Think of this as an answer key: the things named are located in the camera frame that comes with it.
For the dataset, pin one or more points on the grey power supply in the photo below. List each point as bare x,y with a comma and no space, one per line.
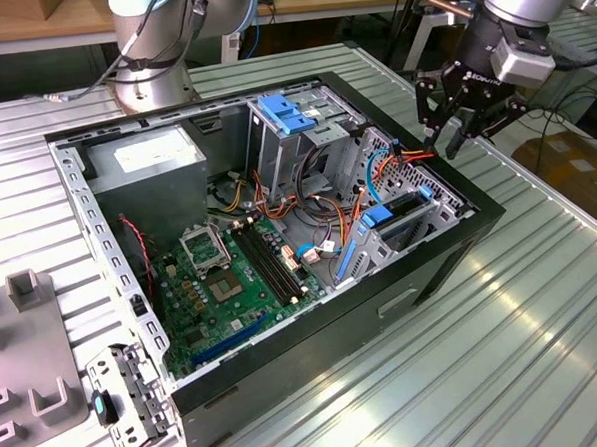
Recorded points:
149,196

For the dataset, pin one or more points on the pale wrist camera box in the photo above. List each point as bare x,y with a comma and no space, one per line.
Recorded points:
520,64

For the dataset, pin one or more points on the blue plastic drive latch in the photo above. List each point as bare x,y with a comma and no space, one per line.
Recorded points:
283,114

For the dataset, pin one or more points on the green motherboard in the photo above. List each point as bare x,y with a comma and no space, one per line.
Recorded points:
253,308

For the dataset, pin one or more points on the grey optical drive cage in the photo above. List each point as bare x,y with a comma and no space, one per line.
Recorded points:
280,159

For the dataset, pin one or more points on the CPU socket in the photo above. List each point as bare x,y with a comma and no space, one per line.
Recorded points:
226,287

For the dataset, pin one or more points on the black PC case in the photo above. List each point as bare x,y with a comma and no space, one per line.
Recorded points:
335,352

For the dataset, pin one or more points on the grey parts rack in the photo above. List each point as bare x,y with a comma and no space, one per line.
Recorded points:
29,348

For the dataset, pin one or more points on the wooden desk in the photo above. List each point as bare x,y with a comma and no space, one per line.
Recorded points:
317,4

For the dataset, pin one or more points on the grey metal disk bay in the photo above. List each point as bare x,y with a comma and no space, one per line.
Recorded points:
440,213

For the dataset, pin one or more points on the silver slot retention bracket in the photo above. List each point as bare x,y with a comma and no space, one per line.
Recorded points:
99,379

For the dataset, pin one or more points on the blue expansion slot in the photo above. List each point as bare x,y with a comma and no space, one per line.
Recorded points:
229,343

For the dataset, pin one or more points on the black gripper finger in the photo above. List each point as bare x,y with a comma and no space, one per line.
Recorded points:
510,112
432,96

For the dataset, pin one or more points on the black stand pole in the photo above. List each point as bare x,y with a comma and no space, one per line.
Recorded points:
403,28

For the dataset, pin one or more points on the large brown cardboard box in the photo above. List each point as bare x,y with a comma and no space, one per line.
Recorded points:
571,169

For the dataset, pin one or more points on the black RAM slot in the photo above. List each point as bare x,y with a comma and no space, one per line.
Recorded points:
278,261
263,269

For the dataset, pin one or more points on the hard disk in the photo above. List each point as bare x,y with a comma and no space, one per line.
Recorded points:
375,215

